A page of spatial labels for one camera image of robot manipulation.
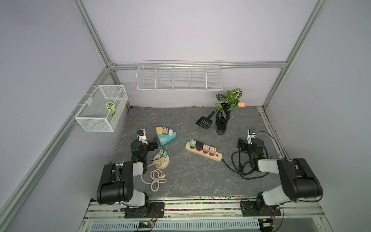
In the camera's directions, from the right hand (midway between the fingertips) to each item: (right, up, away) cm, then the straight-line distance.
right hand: (246, 137), depth 95 cm
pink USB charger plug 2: (-24, -8, -6) cm, 25 cm away
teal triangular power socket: (-56, -1, +3) cm, 56 cm away
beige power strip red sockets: (-20, -12, -4) cm, 23 cm away
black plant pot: (-17, +13, -6) cm, 23 cm away
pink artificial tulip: (-7, +20, -10) cm, 24 cm away
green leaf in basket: (-82, +20, -14) cm, 86 cm away
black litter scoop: (-26, +10, +17) cm, 32 cm away
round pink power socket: (-55, -14, -10) cm, 58 cm away
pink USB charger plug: (-28, -6, -6) cm, 29 cm away
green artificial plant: (-11, +25, -1) cm, 27 cm away
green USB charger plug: (-36, -3, -3) cm, 36 cm away
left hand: (-63, 0, -3) cm, 63 cm away
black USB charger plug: (-31, -5, -3) cm, 32 cm away
